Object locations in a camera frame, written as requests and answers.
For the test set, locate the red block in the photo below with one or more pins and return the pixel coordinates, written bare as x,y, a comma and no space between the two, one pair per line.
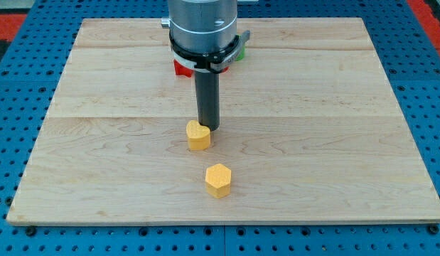
182,70

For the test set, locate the green block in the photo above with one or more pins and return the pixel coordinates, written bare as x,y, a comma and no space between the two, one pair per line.
241,55

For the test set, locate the black clamp ring mount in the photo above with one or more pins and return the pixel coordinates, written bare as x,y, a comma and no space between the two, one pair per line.
215,62

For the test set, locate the yellow heart block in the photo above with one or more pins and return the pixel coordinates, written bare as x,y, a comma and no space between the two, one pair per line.
198,136

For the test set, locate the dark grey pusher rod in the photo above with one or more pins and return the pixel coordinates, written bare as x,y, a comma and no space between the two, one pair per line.
207,98

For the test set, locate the wooden board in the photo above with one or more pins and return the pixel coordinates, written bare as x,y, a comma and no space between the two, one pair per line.
310,128

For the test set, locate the yellow hexagon block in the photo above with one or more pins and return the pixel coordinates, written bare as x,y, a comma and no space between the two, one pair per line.
218,180

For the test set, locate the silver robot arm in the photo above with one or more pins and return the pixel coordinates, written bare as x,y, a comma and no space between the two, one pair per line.
203,37

